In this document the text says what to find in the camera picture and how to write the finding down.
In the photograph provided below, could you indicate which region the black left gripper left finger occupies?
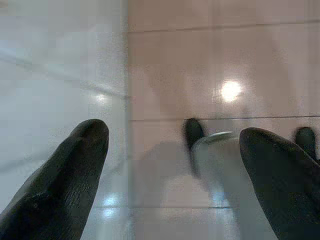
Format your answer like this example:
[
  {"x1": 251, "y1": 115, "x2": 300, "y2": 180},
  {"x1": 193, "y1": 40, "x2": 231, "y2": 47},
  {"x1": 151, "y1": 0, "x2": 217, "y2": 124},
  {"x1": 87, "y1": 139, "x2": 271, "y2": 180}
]
[{"x1": 0, "y1": 118, "x2": 110, "y2": 240}]

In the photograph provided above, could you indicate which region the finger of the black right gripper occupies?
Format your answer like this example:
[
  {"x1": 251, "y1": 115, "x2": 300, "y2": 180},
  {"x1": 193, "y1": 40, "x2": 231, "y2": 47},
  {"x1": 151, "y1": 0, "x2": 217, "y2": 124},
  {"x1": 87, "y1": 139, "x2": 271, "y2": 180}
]
[
  {"x1": 294, "y1": 126, "x2": 318, "y2": 162},
  {"x1": 184, "y1": 117, "x2": 209, "y2": 180}
]

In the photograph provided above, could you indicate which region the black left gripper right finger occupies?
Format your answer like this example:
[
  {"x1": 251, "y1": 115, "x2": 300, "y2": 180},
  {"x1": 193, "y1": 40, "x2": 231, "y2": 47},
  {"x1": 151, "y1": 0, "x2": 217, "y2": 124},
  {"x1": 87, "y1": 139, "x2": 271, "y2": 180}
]
[{"x1": 239, "y1": 127, "x2": 320, "y2": 240}]

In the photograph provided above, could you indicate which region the translucent grey cup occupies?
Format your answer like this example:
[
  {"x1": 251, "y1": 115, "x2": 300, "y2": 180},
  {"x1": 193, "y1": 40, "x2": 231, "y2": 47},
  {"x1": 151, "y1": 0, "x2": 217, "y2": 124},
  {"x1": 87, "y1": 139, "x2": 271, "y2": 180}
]
[{"x1": 192, "y1": 131, "x2": 253, "y2": 211}]

